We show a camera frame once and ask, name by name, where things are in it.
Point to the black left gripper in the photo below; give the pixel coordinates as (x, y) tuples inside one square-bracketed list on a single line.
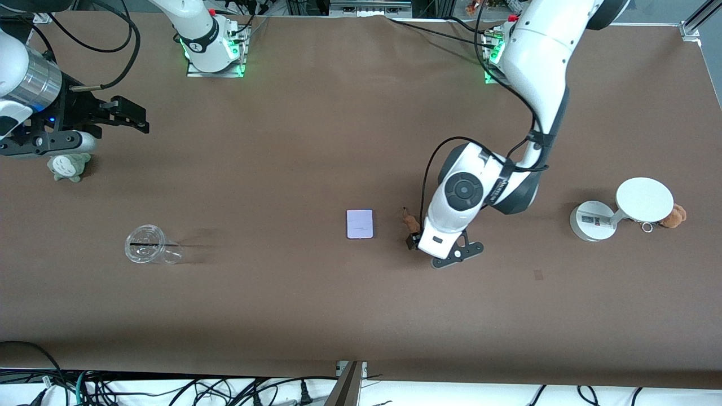
[(413, 241)]

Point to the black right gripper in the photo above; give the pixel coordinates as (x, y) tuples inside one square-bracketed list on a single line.
[(77, 109)]

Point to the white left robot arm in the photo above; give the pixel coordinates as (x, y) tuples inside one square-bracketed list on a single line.
[(536, 56)]

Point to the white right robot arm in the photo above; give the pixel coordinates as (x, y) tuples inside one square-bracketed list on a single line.
[(197, 28)]

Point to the grey totoro plush toy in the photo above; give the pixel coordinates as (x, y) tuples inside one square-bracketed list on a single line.
[(67, 167)]

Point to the brown table cover mat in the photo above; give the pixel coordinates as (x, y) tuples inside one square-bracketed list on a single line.
[(361, 310)]

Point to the clear plastic cup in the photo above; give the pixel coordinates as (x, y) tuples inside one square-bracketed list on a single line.
[(144, 245)]

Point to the aluminium corner profile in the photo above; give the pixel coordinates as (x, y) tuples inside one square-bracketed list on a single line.
[(695, 25), (44, 16)]

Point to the white round desk lamp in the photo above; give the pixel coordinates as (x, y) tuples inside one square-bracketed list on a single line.
[(643, 198)]

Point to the aluminium frame post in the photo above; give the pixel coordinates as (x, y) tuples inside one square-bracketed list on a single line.
[(345, 389)]

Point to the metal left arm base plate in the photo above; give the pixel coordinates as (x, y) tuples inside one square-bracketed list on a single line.
[(492, 76)]

